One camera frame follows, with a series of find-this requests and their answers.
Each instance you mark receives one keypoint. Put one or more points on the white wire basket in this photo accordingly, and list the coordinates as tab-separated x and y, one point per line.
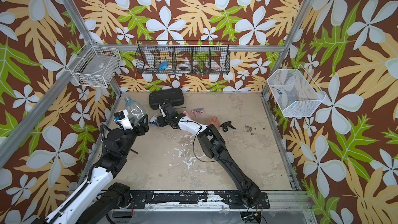
95	66
295	92

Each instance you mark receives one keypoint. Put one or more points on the white tape roll in basket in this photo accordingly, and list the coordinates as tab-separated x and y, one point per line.
183	67

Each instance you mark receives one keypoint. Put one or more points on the clear blue spray bottle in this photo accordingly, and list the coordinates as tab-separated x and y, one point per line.
135	110

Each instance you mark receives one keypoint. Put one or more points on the blue round item in basket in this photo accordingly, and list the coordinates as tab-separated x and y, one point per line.
164	65

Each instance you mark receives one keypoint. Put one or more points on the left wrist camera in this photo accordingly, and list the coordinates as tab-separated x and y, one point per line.
121	118

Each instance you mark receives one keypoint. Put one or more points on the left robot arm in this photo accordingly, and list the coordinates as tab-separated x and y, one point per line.
89	204

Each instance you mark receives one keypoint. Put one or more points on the white wire basket left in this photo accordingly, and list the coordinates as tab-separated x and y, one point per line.
95	66

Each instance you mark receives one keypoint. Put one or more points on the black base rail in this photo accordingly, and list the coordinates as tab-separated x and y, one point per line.
232	199

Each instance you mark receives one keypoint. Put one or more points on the orange translucent spray bottle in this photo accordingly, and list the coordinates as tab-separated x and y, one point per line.
215	121

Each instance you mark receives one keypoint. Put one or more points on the pink grey spray nozzle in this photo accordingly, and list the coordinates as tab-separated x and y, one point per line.
198	111

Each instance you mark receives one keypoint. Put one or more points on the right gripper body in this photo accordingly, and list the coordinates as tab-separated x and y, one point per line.
162	121

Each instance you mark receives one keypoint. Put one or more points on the black wire wall basket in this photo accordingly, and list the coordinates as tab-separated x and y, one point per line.
205	57

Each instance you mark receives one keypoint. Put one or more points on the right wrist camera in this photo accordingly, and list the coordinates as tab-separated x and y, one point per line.
162	110

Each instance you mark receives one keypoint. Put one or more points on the white wire basket right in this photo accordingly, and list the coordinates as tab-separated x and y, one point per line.
295	92

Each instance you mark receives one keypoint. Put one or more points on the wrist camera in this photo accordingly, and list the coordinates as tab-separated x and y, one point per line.
121	118
162	110

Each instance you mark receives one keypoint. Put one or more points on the pink spray bottle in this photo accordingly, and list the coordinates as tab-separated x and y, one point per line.
187	115

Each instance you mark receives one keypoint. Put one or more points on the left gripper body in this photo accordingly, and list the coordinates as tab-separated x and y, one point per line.
130	136

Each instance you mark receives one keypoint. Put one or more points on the black plastic case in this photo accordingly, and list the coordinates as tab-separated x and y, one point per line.
173	96

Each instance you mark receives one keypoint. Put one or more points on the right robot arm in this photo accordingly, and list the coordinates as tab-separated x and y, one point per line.
214	147

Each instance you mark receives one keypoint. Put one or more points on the blue white spray nozzle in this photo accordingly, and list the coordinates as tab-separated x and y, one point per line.
153	120

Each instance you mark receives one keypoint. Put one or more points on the black spray nozzle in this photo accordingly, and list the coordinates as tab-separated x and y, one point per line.
226	126

